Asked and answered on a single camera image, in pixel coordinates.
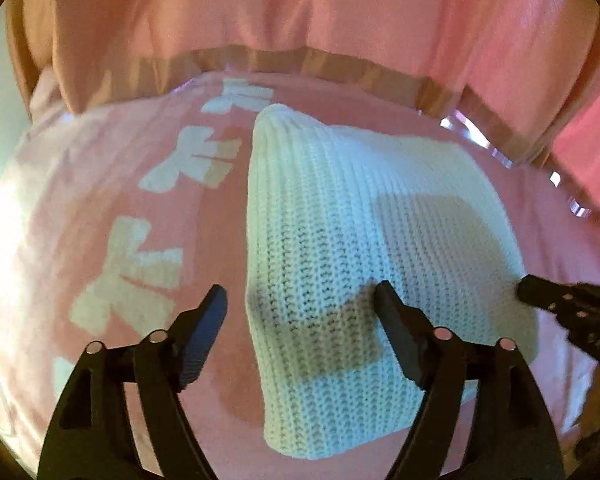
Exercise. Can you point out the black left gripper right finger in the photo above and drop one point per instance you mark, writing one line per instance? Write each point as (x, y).
(482, 415)

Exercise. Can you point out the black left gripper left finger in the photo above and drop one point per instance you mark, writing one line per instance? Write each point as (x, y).
(119, 416)

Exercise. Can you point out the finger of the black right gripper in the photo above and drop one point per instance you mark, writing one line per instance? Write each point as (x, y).
(546, 295)

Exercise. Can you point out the white red black knit sweater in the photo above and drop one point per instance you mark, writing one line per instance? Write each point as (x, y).
(332, 212)

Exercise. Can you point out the pink bow pattern blanket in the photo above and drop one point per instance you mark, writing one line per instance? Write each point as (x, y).
(114, 221)

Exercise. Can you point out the pink curtain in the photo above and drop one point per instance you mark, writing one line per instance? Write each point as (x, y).
(525, 72)

